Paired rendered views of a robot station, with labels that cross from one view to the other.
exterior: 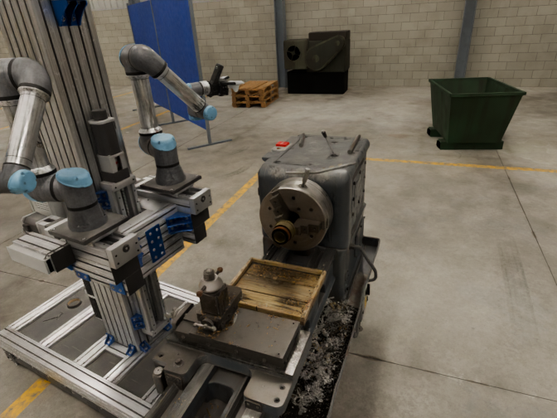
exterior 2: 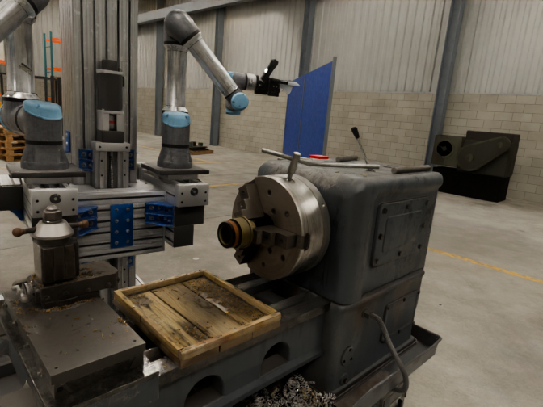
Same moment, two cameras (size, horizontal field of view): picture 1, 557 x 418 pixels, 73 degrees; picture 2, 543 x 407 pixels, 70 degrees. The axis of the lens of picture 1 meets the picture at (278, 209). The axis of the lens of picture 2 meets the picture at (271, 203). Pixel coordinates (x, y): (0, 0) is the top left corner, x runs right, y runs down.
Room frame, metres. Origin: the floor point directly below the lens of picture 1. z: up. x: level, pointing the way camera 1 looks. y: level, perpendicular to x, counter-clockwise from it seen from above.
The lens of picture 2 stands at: (0.42, -0.50, 1.40)
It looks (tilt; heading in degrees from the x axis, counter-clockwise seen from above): 12 degrees down; 22
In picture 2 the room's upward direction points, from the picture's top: 5 degrees clockwise
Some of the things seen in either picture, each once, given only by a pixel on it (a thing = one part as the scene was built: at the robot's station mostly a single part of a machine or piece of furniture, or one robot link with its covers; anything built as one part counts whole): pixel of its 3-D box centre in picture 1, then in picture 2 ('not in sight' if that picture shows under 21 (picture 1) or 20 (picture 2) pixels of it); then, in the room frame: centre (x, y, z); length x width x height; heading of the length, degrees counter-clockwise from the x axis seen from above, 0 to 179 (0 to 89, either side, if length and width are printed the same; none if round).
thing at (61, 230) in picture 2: (210, 281); (52, 228); (0.98, 0.23, 1.13); 0.08 x 0.08 x 0.03
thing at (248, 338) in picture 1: (233, 329); (63, 319); (0.96, 0.18, 0.95); 0.43 x 0.17 x 0.05; 67
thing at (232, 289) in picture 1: (220, 308); (68, 285); (1.01, 0.22, 0.99); 0.20 x 0.10 x 0.05; 157
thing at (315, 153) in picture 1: (317, 184); (346, 216); (1.88, -0.22, 1.06); 0.59 x 0.48 x 0.39; 157
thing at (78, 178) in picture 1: (75, 186); (42, 119); (1.39, 0.80, 1.33); 0.13 x 0.12 x 0.14; 82
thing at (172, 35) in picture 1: (162, 64); (300, 132); (8.03, 2.12, 1.18); 4.12 x 0.80 x 2.35; 30
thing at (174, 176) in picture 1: (169, 171); (174, 154); (1.82, 0.55, 1.21); 0.15 x 0.15 x 0.10
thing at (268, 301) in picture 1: (274, 287); (195, 308); (1.25, 0.04, 0.89); 0.36 x 0.30 x 0.04; 67
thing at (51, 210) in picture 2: (208, 273); (52, 213); (0.98, 0.23, 1.17); 0.04 x 0.04 x 0.03
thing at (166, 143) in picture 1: (164, 148); (175, 127); (1.83, 0.55, 1.33); 0.13 x 0.12 x 0.14; 39
